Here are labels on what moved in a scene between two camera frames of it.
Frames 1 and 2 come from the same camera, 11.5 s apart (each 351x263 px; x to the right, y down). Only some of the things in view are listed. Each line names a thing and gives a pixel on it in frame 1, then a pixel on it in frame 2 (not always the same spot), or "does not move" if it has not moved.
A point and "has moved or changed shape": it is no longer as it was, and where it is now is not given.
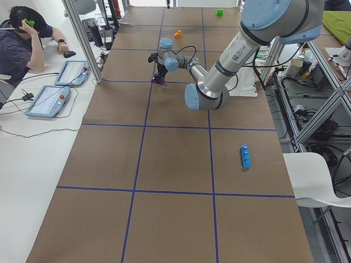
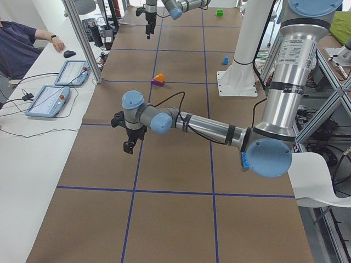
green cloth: x=338 y=24 does not move
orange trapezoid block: x=178 y=34 has moved or changed shape
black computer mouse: x=68 y=53 does not move
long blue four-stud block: x=245 y=156 does not move
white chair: x=311 y=181 does not move
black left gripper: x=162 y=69 → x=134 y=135
